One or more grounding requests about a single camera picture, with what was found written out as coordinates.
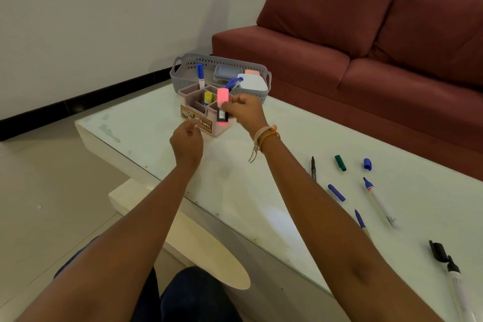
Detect person's left hand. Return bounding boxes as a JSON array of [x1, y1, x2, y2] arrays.
[[170, 118, 204, 170]]

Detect person's right hand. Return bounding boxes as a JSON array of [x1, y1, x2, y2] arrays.
[[220, 93, 269, 137]]

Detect white lidded container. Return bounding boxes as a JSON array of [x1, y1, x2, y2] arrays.
[[236, 73, 269, 92]]

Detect pink compartment pen organizer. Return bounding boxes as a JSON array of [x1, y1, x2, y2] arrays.
[[178, 82, 234, 137]]

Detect grey-blue lidded square container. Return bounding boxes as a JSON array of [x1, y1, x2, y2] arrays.
[[213, 65, 244, 83]]

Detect grey perforated plastic basket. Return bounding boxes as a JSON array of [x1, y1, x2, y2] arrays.
[[170, 53, 272, 104]]

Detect slim blue pen cap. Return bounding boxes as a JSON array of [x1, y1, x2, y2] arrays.
[[327, 184, 346, 203]]

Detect blue patterned pen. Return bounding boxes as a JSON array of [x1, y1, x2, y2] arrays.
[[354, 209, 374, 244]]

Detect black marker cap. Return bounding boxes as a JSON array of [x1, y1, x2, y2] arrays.
[[428, 240, 449, 263]]

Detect white marker black tip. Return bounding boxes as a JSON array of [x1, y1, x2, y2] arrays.
[[446, 256, 477, 322]]

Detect person's right forearm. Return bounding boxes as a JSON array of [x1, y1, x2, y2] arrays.
[[260, 138, 444, 322]]

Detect person's left forearm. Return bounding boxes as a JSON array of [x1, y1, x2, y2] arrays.
[[15, 161, 197, 322]]

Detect white glass-top coffee table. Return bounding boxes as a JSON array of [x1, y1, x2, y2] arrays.
[[74, 82, 483, 322]]

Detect red fabric sofa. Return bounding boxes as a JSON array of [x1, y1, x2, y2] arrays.
[[211, 0, 483, 182]]

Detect black skirting board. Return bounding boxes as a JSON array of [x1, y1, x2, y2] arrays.
[[0, 66, 174, 142]]

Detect dark blue jeans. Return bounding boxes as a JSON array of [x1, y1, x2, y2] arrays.
[[52, 236, 244, 322]]

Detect white orange thread bracelets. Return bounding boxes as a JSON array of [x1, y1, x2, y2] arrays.
[[248, 125, 281, 164]]

